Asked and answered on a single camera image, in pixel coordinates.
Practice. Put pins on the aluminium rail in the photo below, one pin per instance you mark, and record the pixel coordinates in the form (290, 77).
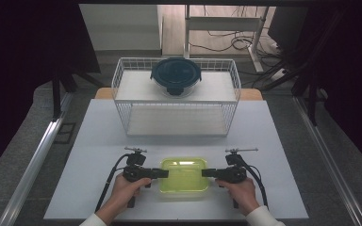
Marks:
(33, 169)
(330, 160)

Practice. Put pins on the white metal desk frame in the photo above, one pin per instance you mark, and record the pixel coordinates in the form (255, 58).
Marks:
(223, 23)

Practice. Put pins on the person's left hand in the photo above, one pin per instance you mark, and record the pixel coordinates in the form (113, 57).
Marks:
(122, 194)

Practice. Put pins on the round dark blue lidded container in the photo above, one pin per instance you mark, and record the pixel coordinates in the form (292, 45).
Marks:
(176, 73)

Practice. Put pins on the wooden board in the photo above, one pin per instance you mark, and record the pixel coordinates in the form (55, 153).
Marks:
(103, 93)

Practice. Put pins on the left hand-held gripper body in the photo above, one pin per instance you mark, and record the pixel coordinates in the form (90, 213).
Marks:
(133, 173)

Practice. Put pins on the person's right hand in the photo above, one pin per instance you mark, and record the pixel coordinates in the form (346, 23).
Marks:
(243, 194)

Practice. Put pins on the black metal stand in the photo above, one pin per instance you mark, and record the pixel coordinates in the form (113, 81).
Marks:
(56, 94)
(311, 100)

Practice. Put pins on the black floor bracket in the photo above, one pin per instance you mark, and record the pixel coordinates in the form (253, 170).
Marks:
(65, 133)

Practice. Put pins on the black curtain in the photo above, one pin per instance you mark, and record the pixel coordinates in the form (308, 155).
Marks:
(19, 62)
(358, 78)

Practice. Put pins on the yellow-green lidded rectangular container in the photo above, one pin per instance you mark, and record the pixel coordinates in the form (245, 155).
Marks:
(184, 175)

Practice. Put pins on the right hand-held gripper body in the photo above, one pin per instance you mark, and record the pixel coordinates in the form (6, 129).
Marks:
(234, 174)

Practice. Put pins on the white cabinet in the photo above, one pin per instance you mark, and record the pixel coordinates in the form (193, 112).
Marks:
(119, 26)

